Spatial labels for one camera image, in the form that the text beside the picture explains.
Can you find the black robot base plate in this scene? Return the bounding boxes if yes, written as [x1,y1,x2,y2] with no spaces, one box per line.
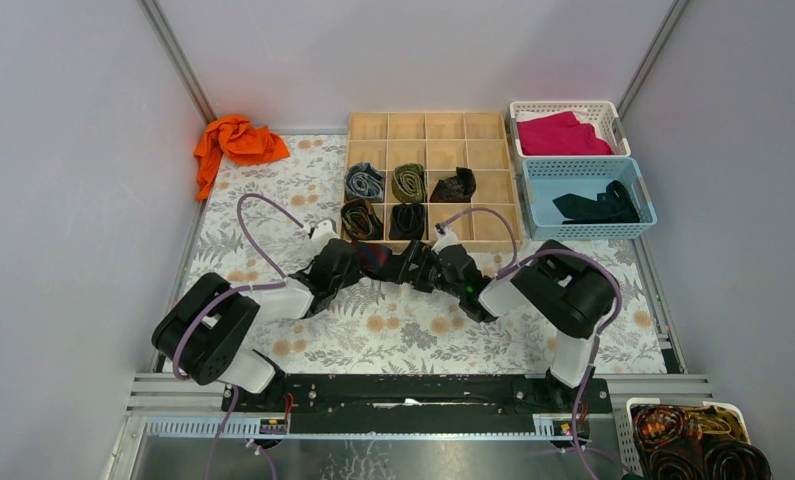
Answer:
[221,374,612,423]

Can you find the red navy striped tie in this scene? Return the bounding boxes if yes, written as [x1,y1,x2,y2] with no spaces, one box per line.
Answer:
[351,240,393,280]

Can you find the orange black patterned tie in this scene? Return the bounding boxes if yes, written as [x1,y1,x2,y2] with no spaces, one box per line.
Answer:
[628,402,773,480]

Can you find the purple cable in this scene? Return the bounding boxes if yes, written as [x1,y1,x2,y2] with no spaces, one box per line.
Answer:
[435,207,624,480]
[171,193,312,382]

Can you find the magenta cloth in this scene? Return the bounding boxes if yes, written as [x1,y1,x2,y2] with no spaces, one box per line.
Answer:
[516,111,613,156]

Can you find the floral table mat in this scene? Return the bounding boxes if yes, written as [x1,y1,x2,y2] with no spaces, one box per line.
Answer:
[188,135,667,374]

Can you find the grey blue rolled tie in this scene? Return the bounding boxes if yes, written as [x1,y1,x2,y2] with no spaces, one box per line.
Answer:
[344,162,386,203]

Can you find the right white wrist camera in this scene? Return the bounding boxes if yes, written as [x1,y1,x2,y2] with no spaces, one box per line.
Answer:
[432,225,462,254]

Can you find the perforated metal cable rail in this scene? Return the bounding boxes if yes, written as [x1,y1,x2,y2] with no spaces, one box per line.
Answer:
[143,414,590,441]

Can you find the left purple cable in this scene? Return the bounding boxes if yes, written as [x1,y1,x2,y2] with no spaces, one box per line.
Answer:
[171,193,312,382]

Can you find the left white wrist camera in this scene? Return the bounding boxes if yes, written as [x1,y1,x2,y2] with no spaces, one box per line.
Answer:
[309,219,340,253]

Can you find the white plastic basket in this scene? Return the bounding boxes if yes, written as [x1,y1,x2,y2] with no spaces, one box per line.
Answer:
[509,101,630,158]

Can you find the dark green tie in basket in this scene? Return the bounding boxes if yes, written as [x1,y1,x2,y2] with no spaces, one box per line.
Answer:
[553,181,640,224]

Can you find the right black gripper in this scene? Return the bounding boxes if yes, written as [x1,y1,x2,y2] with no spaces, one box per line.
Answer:
[379,239,464,299]

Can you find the orange cloth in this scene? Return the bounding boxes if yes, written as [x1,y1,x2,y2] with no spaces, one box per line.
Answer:
[192,115,290,201]

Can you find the blue plastic basket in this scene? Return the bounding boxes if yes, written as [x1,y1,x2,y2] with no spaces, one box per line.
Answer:
[523,157,658,240]

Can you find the olive green rolled tie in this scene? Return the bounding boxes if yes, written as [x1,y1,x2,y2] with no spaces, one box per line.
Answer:
[391,163,426,204]

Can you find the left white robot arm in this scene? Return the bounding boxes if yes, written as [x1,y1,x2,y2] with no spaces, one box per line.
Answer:
[151,239,361,411]

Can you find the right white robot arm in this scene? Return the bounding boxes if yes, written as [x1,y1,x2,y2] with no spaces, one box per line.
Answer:
[381,238,622,412]

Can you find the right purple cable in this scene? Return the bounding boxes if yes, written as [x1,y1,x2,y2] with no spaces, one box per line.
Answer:
[435,207,624,480]

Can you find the brown black rolled tie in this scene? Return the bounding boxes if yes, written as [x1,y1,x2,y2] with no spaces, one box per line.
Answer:
[340,199,384,241]

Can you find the white basket of ties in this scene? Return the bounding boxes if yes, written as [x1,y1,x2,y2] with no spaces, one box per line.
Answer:
[614,396,751,477]

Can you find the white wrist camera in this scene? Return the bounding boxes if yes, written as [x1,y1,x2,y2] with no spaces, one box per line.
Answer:
[432,225,462,254]
[309,219,340,253]

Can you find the wooden compartment tray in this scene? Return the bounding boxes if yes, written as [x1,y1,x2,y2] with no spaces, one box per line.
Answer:
[340,112,523,253]

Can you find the dark brown patterned rolled tie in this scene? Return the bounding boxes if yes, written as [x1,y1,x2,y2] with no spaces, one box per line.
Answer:
[430,167,477,203]

